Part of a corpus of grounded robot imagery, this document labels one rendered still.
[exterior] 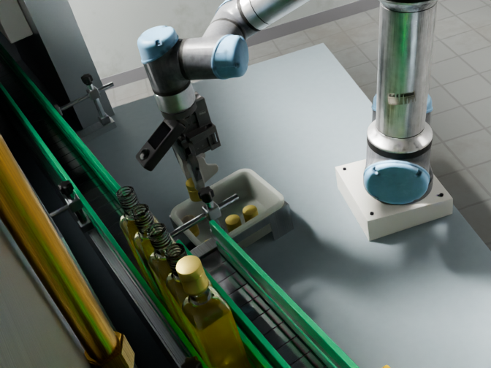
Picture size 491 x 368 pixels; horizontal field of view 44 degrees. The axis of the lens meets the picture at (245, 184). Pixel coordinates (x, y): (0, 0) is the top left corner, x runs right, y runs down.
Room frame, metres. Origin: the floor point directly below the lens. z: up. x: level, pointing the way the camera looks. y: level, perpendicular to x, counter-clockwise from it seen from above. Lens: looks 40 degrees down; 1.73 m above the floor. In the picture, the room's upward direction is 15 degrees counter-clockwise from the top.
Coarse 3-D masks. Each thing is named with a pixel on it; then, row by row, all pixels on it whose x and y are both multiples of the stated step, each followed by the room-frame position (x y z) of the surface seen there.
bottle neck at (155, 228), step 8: (152, 224) 0.68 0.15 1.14; (160, 224) 0.67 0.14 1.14; (152, 232) 0.67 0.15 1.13; (160, 232) 0.66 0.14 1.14; (168, 232) 0.67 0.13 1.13; (152, 240) 0.65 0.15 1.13; (160, 240) 0.65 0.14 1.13; (168, 240) 0.66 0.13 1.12; (160, 248) 0.65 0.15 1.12; (160, 256) 0.65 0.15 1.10
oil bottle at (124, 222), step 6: (120, 222) 0.77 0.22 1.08; (126, 222) 0.76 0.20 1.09; (132, 222) 0.75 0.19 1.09; (156, 222) 0.76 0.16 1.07; (126, 228) 0.75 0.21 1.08; (132, 228) 0.75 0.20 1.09; (126, 234) 0.75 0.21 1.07; (132, 234) 0.74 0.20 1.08; (126, 240) 0.78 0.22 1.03; (132, 240) 0.74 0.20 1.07; (132, 246) 0.74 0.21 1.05; (132, 252) 0.78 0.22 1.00; (138, 258) 0.74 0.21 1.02; (138, 264) 0.78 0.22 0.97; (144, 270) 0.74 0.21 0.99; (144, 276) 0.77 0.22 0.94; (150, 282) 0.74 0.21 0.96
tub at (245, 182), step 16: (240, 176) 1.12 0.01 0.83; (256, 176) 1.09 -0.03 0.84; (224, 192) 1.10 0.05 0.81; (240, 192) 1.11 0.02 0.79; (256, 192) 1.09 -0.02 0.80; (272, 192) 1.02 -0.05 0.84; (176, 208) 1.05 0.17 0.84; (192, 208) 1.06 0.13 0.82; (224, 208) 1.09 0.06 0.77; (240, 208) 1.08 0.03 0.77; (272, 208) 0.97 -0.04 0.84; (176, 224) 1.01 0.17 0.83; (208, 224) 1.05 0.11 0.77; (224, 224) 1.04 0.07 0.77; (192, 240) 0.94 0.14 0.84
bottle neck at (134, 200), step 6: (126, 186) 0.78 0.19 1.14; (120, 192) 0.78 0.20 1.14; (126, 192) 0.78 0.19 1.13; (132, 192) 0.77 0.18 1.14; (120, 198) 0.76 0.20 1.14; (126, 198) 0.76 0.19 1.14; (132, 198) 0.76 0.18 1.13; (126, 204) 0.76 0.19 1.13; (132, 204) 0.76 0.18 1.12; (126, 210) 0.76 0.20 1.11; (126, 216) 0.76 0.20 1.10
